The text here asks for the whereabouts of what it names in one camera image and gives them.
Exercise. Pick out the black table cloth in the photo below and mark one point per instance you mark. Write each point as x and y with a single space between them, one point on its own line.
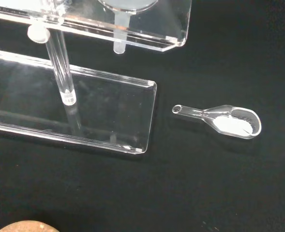
205 181

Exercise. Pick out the glass weighing funnel with powder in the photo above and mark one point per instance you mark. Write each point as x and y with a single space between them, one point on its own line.
229 122

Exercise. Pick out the clear acrylic funnel stand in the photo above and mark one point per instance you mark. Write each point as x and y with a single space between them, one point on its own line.
84 72

